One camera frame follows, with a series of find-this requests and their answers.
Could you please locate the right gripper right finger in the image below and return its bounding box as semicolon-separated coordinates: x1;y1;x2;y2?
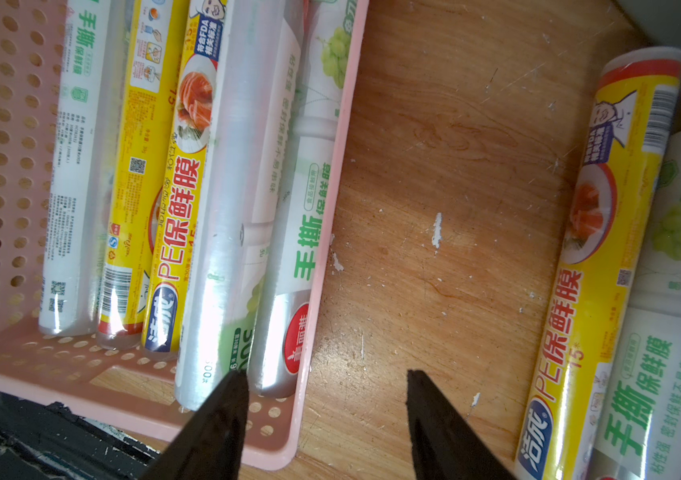
406;370;514;479

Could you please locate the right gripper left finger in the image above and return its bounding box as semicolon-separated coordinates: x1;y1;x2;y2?
142;371;250;480

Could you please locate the white wrap roll red label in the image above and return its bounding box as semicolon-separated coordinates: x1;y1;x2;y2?
248;1;357;398

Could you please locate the thick white green wrap roll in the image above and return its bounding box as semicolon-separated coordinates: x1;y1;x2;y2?
586;132;681;479

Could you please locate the yellow wrap roll long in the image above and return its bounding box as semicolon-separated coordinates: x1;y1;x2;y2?
96;0;190;350

